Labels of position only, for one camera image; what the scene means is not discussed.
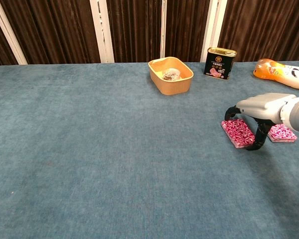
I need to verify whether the black luncheon meat can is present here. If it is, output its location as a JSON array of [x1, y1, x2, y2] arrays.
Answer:
[[203, 47, 238, 80]]

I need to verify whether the white frame post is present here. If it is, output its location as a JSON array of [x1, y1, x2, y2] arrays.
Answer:
[[89, 0, 115, 63], [200, 0, 227, 63], [0, 4, 28, 65]]

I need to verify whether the blue felt table mat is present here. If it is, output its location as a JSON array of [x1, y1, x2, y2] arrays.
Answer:
[[0, 61, 299, 239]]

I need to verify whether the orange drink bottle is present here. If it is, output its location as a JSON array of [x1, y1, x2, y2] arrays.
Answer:
[[253, 58, 299, 90]]

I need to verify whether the pink patterned packet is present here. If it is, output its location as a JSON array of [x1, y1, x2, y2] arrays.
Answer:
[[268, 123, 298, 143]]

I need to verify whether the tan paper food container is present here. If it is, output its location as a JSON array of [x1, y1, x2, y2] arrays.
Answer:
[[148, 56, 194, 96]]

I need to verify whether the dark brown curtain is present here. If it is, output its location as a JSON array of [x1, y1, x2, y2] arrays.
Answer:
[[0, 0, 299, 69]]

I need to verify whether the thin white pole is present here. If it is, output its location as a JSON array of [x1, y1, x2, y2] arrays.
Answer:
[[160, 0, 165, 58]]

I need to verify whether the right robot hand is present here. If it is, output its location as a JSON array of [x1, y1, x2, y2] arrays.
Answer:
[[224, 93, 297, 151]]

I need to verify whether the pink patterned card box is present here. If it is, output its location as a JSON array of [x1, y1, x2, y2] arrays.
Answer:
[[221, 119, 256, 149]]

